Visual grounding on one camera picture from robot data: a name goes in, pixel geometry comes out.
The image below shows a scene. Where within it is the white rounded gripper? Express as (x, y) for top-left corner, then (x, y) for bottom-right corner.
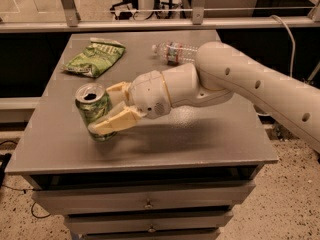
(88, 71), (171, 135)

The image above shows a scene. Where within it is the green soda can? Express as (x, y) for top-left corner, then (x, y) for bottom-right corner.
(75, 83), (112, 127)

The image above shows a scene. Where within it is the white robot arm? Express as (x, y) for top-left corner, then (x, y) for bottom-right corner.
(88, 42), (320, 152)

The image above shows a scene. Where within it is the green chip bag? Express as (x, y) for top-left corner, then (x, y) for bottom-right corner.
(63, 37), (126, 78)

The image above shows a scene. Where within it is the clear plastic water bottle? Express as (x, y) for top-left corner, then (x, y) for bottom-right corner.
(152, 41), (198, 65)

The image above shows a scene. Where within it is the grey drawer cabinet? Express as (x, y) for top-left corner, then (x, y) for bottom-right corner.
(4, 29), (279, 240)

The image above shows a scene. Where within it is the black office chair base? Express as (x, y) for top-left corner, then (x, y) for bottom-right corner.
(110, 0), (138, 20)

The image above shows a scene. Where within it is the upper grey drawer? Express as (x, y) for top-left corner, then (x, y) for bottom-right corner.
(32, 180), (255, 215)

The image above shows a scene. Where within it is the grey drawer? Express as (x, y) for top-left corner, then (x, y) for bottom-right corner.
(32, 180), (255, 215)
(64, 211), (233, 234)

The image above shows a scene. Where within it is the upper drawer knob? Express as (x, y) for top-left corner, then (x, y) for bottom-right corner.
(144, 200), (153, 209)

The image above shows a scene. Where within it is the drawer knob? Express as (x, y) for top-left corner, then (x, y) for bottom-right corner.
(144, 200), (153, 209)
(147, 225), (156, 233)

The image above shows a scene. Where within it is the lower grey drawer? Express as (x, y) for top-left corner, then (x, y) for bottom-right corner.
(64, 211), (233, 234)

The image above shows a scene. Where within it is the lower drawer knob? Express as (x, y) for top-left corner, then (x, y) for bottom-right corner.
(147, 225), (156, 233)

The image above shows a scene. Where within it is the black floor cable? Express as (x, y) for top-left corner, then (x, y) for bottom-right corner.
(0, 139), (51, 220)

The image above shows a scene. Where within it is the white cable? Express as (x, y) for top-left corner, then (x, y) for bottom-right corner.
(270, 14), (297, 78)

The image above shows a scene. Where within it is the metal railing frame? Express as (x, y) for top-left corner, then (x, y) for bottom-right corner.
(0, 0), (319, 33)

